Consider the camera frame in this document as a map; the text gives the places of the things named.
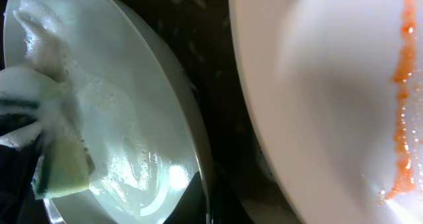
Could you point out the large black wash tray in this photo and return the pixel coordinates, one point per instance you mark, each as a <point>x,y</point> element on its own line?
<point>199,34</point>

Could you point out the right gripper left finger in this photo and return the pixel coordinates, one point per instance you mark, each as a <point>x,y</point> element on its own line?
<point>191,208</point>

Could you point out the green yellow sponge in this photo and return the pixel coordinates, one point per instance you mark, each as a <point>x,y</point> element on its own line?
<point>34,113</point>

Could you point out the light blue plate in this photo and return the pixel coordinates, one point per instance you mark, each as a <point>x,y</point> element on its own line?
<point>132,105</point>

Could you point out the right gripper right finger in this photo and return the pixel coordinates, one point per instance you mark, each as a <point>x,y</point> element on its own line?
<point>227,208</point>

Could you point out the white plate with sauce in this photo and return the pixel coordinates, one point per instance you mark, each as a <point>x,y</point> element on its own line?
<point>334,93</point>

